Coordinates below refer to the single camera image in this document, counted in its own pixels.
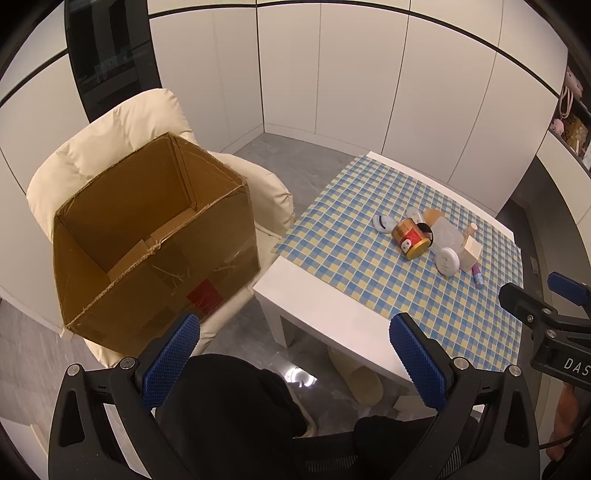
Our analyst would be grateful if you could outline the small purple pink tube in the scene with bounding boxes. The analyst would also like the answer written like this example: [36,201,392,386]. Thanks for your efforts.
[471,263,485,290]

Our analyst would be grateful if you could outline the small white carton box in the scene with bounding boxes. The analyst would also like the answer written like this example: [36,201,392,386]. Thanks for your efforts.
[459,236,483,272]

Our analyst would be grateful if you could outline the white round compact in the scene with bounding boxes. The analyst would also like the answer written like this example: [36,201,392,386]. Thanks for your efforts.
[435,247,460,278]

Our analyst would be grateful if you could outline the pink capped glass bottle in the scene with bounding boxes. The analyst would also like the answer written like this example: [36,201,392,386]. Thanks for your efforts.
[464,222,478,237]

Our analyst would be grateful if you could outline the translucent plastic case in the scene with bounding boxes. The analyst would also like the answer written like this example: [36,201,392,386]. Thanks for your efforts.
[431,216,465,252]

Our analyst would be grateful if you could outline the tan beige sponge puff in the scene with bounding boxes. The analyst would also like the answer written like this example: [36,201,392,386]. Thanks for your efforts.
[423,208,444,227]

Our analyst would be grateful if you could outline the red gold tin can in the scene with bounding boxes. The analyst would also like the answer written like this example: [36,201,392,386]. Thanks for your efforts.
[392,218,431,260]

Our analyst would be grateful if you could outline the white sock with black stripes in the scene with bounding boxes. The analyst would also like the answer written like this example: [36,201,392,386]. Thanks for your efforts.
[372,214,397,234]

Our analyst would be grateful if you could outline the operator right hand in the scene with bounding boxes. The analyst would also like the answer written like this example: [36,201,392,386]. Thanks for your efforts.
[552,383,580,441]

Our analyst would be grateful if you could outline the blue yellow checkered tablecloth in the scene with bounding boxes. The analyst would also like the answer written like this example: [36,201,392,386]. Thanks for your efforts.
[274,156,523,371]

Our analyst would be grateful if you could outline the beige slipper foot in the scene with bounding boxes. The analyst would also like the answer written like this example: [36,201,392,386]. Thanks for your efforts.
[328,347,384,407]

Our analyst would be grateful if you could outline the black clothed operator legs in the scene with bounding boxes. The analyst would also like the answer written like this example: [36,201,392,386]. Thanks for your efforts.
[156,354,434,479]

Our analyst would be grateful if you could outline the shelf with pink toys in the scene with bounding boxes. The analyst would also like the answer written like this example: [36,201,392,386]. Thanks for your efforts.
[549,66,590,172]

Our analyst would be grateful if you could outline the brown cardboard box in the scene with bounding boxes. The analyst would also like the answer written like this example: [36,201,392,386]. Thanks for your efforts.
[53,134,259,356]

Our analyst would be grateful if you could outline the cream padded armchair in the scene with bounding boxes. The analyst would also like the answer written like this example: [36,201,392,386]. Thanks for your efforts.
[26,89,294,367]

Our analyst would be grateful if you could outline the dark window panel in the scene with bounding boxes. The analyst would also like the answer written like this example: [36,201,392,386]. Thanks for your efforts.
[64,0,161,122]

